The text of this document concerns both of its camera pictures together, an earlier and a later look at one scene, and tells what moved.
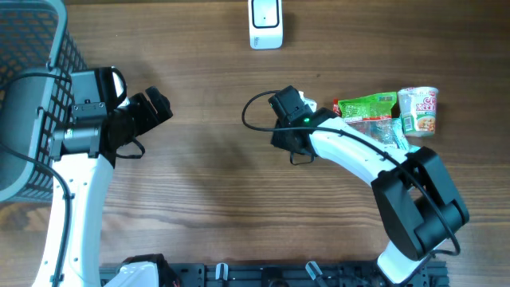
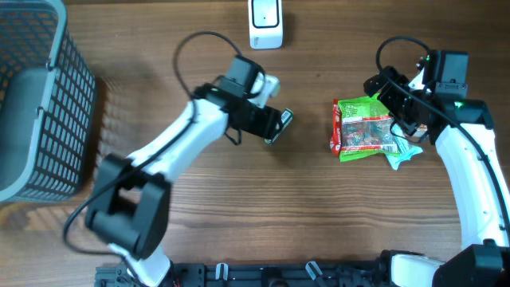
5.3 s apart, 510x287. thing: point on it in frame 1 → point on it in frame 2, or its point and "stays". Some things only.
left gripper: x=150 y=117 → x=267 y=127
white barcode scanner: x=265 y=24 stays
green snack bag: x=372 y=115 stays
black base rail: x=292 y=274 stays
